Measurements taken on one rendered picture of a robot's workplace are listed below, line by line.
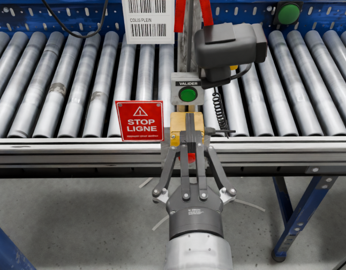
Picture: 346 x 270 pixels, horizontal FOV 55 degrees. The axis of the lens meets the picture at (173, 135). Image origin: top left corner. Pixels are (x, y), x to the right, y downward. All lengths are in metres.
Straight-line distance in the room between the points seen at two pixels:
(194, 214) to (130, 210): 1.15
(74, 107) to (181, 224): 0.59
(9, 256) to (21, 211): 1.38
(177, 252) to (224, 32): 0.35
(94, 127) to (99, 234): 0.76
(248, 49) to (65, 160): 0.56
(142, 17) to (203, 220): 0.34
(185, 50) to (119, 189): 1.13
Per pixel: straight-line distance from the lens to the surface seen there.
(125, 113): 0.72
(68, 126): 0.91
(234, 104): 0.94
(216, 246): 0.43
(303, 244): 1.61
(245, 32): 0.58
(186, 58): 0.64
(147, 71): 1.04
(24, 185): 1.80
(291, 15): 1.26
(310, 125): 0.95
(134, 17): 0.60
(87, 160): 0.89
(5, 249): 0.33
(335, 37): 1.32
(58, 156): 0.90
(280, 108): 0.97
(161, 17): 0.59
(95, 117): 0.92
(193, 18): 0.60
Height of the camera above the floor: 1.39
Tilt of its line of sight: 49 degrees down
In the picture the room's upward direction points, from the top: straight up
